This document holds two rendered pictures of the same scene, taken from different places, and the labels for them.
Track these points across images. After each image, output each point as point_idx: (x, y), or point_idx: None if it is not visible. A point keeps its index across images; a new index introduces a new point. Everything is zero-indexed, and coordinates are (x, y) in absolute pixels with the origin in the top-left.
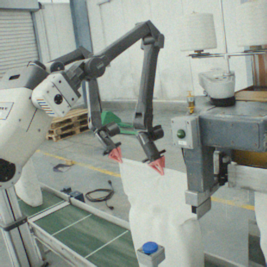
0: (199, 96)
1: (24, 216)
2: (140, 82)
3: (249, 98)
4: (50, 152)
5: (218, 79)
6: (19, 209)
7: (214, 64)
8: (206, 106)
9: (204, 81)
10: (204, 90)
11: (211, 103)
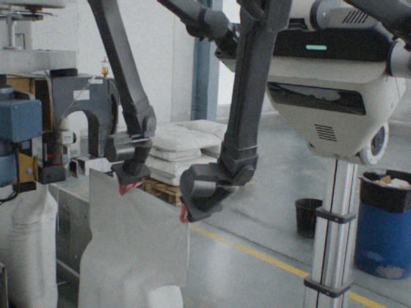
0: (26, 93)
1: (320, 210)
2: (133, 58)
3: (23, 74)
4: None
5: (53, 50)
6: (324, 199)
7: (47, 31)
8: (86, 75)
9: (53, 56)
10: (5, 87)
11: (77, 73)
